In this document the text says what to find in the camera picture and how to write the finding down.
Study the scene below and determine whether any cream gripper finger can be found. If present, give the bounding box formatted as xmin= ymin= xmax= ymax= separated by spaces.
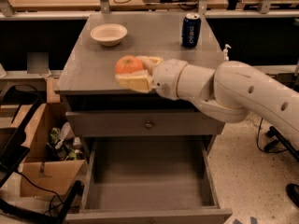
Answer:
xmin=115 ymin=70 xmax=153 ymax=93
xmin=137 ymin=56 xmax=163 ymax=74

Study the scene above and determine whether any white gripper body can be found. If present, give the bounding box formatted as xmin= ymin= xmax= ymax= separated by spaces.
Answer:
xmin=152 ymin=59 xmax=188 ymax=100

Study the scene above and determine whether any orange fruit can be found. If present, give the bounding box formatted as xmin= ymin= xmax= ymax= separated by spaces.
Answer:
xmin=115 ymin=55 xmax=144 ymax=75

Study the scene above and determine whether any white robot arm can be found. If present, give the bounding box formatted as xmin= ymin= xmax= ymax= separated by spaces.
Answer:
xmin=115 ymin=55 xmax=299 ymax=146

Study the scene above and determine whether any closed grey top drawer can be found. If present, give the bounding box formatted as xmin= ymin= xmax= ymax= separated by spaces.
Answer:
xmin=66 ymin=112 xmax=224 ymax=137

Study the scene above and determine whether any grey wooden drawer cabinet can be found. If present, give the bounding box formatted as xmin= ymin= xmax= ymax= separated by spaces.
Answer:
xmin=54 ymin=12 xmax=241 ymax=224

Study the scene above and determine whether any open grey middle drawer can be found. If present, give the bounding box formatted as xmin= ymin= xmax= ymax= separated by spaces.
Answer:
xmin=66 ymin=136 xmax=232 ymax=224

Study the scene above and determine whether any white ceramic bowl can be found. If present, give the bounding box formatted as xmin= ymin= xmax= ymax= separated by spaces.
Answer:
xmin=91 ymin=23 xmax=127 ymax=47

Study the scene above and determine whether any blue Pepsi can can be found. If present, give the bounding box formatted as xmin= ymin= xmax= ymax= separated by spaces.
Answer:
xmin=181 ymin=13 xmax=201 ymax=48

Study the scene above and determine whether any small white pump bottle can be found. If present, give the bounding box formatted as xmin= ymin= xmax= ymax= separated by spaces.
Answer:
xmin=222 ymin=44 xmax=231 ymax=61

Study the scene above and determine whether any open cardboard box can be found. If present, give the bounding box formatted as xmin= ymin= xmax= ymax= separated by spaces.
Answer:
xmin=0 ymin=103 xmax=89 ymax=199

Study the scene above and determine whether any black floor stand base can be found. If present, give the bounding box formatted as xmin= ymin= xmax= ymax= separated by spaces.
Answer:
xmin=256 ymin=119 xmax=299 ymax=208

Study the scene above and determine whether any black chair frame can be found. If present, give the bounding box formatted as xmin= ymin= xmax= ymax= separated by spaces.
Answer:
xmin=0 ymin=84 xmax=82 ymax=224

